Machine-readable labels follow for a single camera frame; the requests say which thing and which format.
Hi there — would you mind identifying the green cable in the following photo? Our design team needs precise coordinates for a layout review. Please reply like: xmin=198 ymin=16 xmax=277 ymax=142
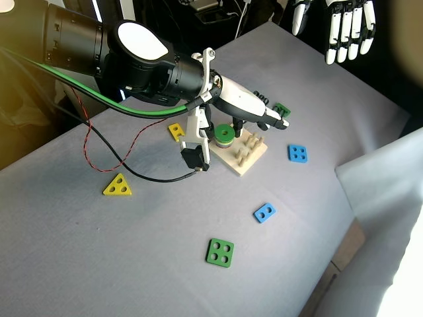
xmin=0 ymin=48 xmax=208 ymax=119

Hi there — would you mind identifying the green two-hole rectangle block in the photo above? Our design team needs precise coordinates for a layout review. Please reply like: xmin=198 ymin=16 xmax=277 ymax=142
xmin=272 ymin=102 xmax=291 ymax=119

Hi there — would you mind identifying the multicoloured ring cylinder block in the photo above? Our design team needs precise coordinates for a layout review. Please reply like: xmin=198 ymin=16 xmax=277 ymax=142
xmin=213 ymin=123 xmax=236 ymax=149

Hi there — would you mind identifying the red twisted wire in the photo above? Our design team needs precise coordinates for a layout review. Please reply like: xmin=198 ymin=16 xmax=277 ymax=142
xmin=67 ymin=84 xmax=174 ymax=173

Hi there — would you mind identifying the thin black cable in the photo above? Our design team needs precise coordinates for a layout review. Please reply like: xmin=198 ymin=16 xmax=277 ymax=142
xmin=49 ymin=98 xmax=199 ymax=183

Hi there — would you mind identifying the blue four-hole square block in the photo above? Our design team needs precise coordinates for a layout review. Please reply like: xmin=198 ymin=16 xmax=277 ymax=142
xmin=286 ymin=144 xmax=309 ymax=163

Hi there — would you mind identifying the yellow three-hole triangle block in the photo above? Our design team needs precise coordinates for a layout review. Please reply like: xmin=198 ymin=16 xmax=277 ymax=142
xmin=102 ymin=172 xmax=133 ymax=197

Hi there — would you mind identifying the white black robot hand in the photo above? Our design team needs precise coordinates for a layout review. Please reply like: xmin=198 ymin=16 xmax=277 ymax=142
xmin=291 ymin=0 xmax=377 ymax=65
xmin=213 ymin=75 xmax=291 ymax=133

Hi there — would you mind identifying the white fabric sheet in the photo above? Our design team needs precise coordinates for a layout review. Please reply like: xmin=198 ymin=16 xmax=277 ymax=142
xmin=295 ymin=127 xmax=423 ymax=317

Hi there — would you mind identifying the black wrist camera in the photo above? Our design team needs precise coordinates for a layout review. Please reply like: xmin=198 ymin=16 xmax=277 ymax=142
xmin=180 ymin=145 xmax=211 ymax=172

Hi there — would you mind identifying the grey table cloth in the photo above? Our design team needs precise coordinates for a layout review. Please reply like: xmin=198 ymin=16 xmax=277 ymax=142
xmin=0 ymin=21 xmax=412 ymax=317

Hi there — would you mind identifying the blue two-hole rectangle block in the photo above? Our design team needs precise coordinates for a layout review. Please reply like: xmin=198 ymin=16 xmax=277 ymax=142
xmin=252 ymin=202 xmax=277 ymax=225

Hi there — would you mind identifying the white hanging cable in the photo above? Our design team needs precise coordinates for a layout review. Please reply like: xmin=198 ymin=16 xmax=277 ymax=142
xmin=236 ymin=0 xmax=249 ymax=38

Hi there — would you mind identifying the black equipment box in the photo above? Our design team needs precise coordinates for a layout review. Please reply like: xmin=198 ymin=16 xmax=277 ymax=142
xmin=194 ymin=9 xmax=239 ymax=24

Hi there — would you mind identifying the white vertical frame panel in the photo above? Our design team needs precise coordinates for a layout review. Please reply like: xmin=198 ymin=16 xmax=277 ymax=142
xmin=119 ymin=0 xmax=136 ymax=24

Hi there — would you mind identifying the yellow two-hole rectangle block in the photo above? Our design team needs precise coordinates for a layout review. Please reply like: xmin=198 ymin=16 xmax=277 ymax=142
xmin=167 ymin=123 xmax=186 ymax=143

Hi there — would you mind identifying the green four-hole square block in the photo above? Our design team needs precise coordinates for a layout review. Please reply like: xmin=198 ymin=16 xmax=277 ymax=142
xmin=205 ymin=237 xmax=235 ymax=267

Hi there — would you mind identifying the wooden peg board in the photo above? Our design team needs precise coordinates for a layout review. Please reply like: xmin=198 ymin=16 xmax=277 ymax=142
xmin=210 ymin=128 xmax=268 ymax=178

